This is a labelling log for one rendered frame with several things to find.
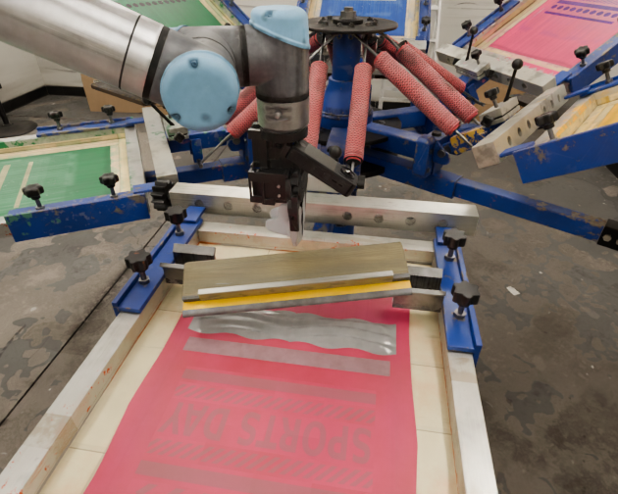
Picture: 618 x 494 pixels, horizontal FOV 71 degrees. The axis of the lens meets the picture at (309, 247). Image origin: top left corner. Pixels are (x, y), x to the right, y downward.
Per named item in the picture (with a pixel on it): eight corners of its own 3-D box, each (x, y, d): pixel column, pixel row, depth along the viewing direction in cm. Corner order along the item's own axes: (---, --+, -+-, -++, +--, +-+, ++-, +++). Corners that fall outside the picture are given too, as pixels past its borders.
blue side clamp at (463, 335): (473, 375, 70) (483, 345, 66) (440, 371, 70) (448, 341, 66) (452, 263, 94) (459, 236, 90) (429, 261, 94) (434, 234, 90)
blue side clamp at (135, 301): (147, 334, 77) (137, 305, 73) (121, 331, 77) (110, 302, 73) (206, 240, 101) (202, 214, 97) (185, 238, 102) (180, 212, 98)
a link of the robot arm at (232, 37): (147, 36, 48) (247, 33, 50) (158, 21, 57) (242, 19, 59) (161, 107, 53) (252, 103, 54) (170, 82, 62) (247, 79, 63)
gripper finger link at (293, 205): (291, 221, 73) (290, 173, 69) (302, 221, 73) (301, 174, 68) (286, 235, 70) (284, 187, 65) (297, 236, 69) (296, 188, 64)
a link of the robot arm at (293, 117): (313, 89, 64) (303, 107, 57) (313, 120, 67) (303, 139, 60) (263, 87, 65) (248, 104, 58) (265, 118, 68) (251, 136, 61)
